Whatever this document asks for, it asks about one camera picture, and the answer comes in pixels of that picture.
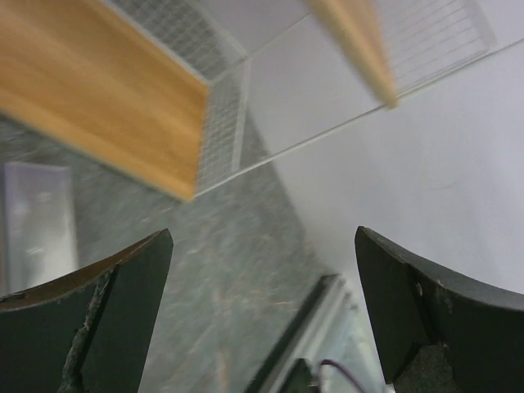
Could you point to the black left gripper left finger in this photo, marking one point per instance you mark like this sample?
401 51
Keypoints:
88 331

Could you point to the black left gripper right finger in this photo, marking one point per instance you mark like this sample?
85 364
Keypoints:
413 303

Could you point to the silver toothpaste box right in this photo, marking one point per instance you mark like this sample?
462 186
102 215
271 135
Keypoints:
38 240

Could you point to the aluminium frame rail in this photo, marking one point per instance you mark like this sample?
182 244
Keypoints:
320 330

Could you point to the white wire wooden shelf rack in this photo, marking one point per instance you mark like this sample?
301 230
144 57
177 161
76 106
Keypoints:
161 91

